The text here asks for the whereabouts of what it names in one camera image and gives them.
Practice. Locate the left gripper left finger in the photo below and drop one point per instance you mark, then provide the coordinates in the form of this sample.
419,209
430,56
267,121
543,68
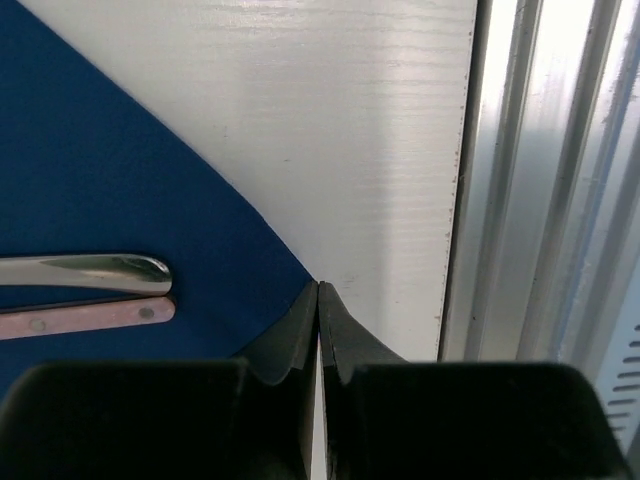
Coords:
246,417

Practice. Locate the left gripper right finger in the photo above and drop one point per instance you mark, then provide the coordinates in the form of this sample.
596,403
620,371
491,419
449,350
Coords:
389,418

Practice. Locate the silver table knife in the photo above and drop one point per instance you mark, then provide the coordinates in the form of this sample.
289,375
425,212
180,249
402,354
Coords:
122,272

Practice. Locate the blue paper napkin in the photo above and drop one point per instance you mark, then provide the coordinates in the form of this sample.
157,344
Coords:
86,169

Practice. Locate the aluminium rail frame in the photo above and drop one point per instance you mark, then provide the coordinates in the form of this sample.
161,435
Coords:
546,227

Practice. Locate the white slotted cable duct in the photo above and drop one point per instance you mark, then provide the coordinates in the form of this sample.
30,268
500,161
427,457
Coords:
618,384

